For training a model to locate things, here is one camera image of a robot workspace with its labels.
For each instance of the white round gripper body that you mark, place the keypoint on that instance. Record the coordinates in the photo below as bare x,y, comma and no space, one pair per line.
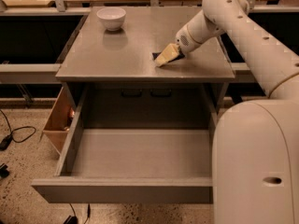
184,42

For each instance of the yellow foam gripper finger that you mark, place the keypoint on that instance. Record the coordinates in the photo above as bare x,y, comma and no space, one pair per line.
170,53

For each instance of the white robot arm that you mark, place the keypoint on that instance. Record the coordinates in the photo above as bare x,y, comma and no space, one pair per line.
255,153

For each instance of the open grey top drawer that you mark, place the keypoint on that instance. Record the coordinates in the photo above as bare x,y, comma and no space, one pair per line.
136,146

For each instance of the grey metal cabinet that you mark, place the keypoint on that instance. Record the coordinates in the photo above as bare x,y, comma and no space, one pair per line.
113,77

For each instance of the white ceramic bowl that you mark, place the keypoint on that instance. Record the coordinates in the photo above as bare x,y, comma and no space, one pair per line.
112,18

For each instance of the brown cardboard box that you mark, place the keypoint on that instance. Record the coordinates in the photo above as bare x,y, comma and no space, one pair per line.
59,120

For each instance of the black plug at edge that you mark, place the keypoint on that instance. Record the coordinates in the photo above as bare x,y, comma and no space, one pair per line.
4,172

